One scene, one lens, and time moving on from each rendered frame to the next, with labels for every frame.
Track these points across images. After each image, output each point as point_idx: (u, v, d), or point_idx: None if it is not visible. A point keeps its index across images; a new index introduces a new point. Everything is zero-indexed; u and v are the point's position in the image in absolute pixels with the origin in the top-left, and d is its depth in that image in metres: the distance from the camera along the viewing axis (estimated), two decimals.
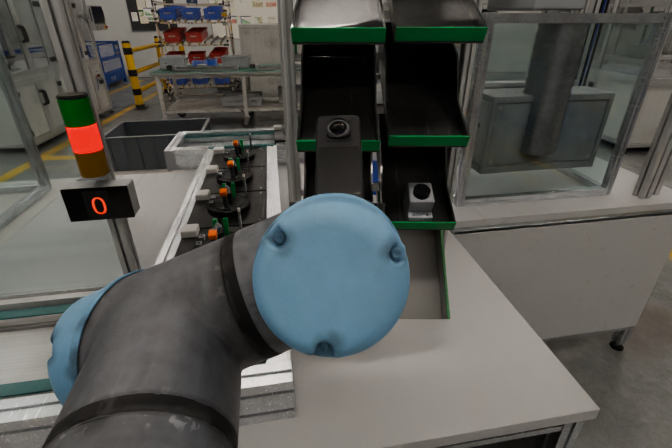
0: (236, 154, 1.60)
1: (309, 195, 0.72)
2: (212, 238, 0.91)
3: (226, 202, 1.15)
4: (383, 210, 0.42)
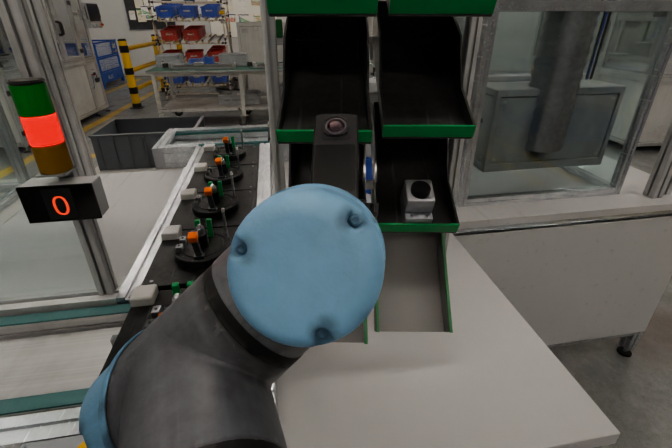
0: (226, 151, 1.52)
1: None
2: (192, 241, 0.83)
3: (211, 202, 1.08)
4: (378, 210, 0.43)
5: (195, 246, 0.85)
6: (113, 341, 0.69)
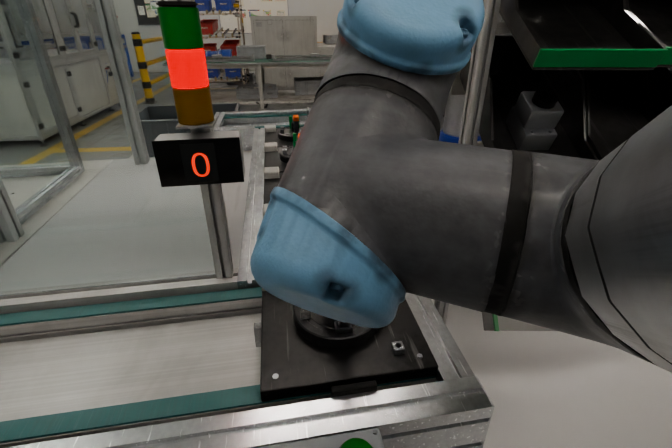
0: (295, 131, 1.41)
1: None
2: None
3: None
4: None
5: None
6: (257, 330, 0.58)
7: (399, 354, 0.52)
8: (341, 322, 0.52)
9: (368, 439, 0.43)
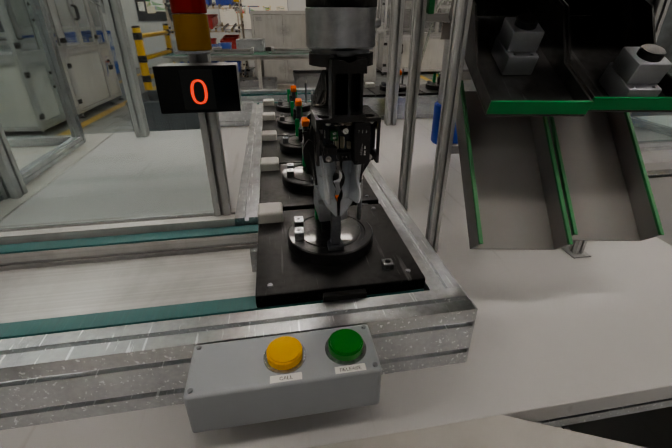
0: None
1: None
2: None
3: None
4: None
5: None
6: (253, 253, 0.60)
7: (388, 269, 0.55)
8: (332, 234, 0.55)
9: (357, 332, 0.46)
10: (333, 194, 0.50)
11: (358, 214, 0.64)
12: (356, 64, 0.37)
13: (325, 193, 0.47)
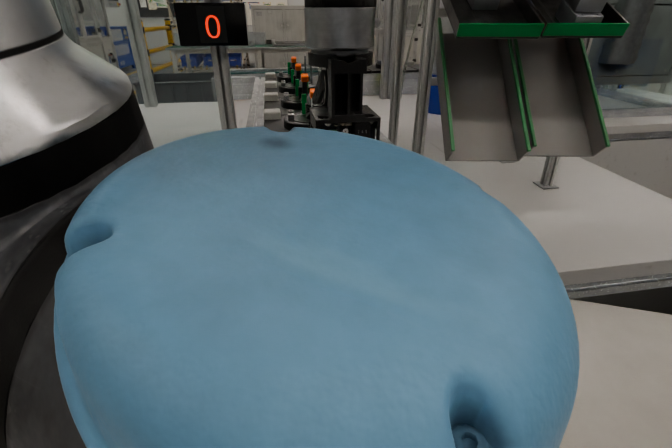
0: None
1: None
2: None
3: (306, 91, 1.08)
4: None
5: None
6: None
7: None
8: None
9: None
10: None
11: None
12: (355, 64, 0.37)
13: None
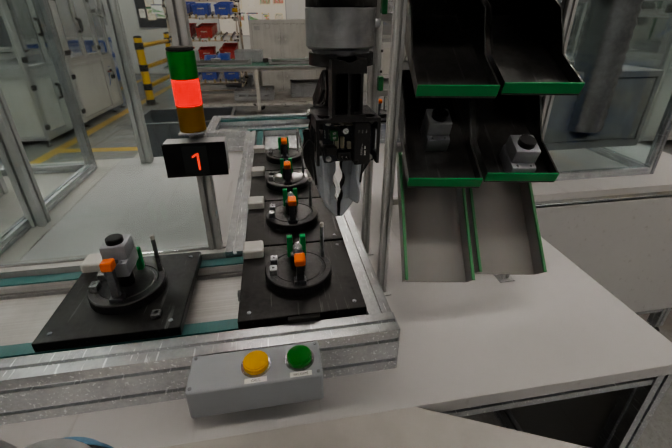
0: (283, 154, 1.38)
1: (406, 150, 0.73)
2: (300, 265, 0.68)
3: (293, 213, 0.93)
4: None
5: (300, 270, 0.71)
6: (240, 295, 0.79)
7: (155, 318, 0.68)
8: (109, 289, 0.68)
9: (309, 347, 0.63)
10: (333, 194, 0.50)
11: (158, 267, 0.77)
12: (356, 64, 0.37)
13: (325, 193, 0.47)
